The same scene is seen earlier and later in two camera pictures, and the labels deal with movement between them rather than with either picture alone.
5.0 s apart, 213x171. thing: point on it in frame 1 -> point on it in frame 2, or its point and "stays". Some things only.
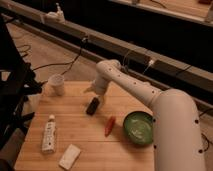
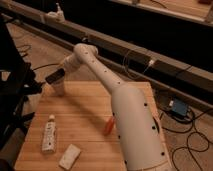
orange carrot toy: x=109 y=126 stays
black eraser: x=93 y=105 -> x=55 y=76
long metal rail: x=193 y=82 stays
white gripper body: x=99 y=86 -> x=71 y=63
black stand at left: x=18 y=82 stays
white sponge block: x=69 y=157 stays
